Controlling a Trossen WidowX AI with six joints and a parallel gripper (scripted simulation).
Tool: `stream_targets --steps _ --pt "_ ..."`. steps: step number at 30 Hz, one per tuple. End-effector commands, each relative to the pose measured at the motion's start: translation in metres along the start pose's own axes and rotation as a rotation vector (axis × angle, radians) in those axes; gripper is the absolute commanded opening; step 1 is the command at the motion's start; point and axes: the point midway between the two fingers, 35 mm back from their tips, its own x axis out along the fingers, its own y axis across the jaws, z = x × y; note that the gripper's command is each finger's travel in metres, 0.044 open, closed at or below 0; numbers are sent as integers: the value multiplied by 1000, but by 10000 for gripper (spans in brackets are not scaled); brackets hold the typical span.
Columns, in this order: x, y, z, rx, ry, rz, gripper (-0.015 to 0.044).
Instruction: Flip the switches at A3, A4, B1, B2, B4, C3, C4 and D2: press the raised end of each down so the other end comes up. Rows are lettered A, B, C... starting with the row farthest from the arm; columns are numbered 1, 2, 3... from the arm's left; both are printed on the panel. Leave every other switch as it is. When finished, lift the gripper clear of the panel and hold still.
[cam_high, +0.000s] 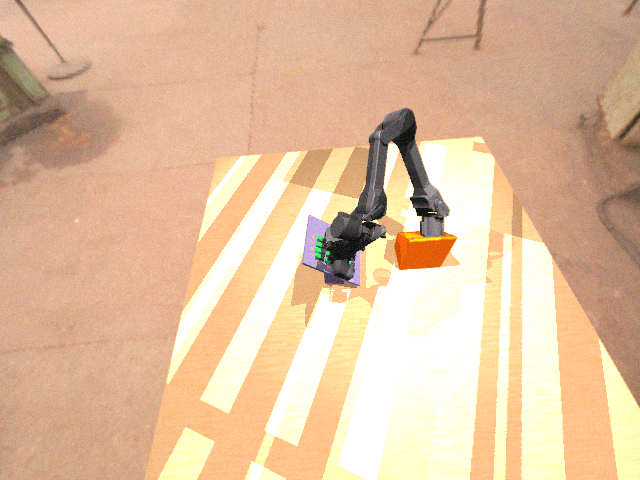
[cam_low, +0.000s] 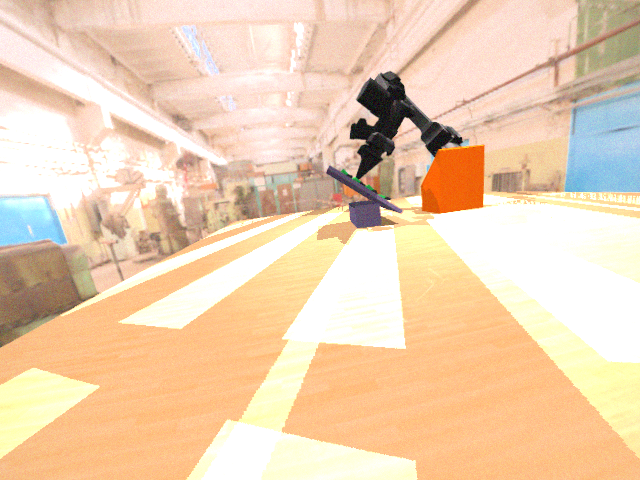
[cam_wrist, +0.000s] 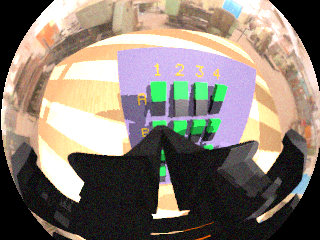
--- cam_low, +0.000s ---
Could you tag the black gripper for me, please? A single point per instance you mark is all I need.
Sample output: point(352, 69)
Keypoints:
point(378, 143)

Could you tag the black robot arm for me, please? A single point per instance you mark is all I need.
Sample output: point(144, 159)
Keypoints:
point(385, 97)

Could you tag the lavender switch panel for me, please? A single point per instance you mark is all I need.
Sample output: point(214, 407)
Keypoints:
point(363, 213)

